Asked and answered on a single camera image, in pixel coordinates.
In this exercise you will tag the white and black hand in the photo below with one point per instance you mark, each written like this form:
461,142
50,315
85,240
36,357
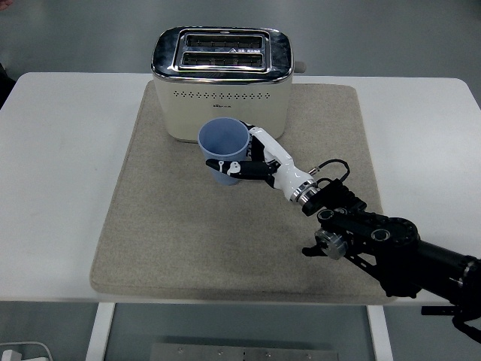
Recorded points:
285,171

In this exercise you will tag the blue ribbed plastic cup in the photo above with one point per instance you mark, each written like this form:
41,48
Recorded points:
221,150

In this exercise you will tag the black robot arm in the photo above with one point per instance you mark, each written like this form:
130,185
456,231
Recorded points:
398,233

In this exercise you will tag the cream and chrome toaster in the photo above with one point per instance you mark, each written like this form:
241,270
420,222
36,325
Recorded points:
221,101

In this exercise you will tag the beige fabric mat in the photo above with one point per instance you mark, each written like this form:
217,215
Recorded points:
188,233

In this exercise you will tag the white table leg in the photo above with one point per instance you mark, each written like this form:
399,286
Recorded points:
380,334
99,331

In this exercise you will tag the black table control panel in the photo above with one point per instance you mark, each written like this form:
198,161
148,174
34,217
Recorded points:
436,311

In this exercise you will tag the white power adapter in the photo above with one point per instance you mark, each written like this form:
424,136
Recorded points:
10,356

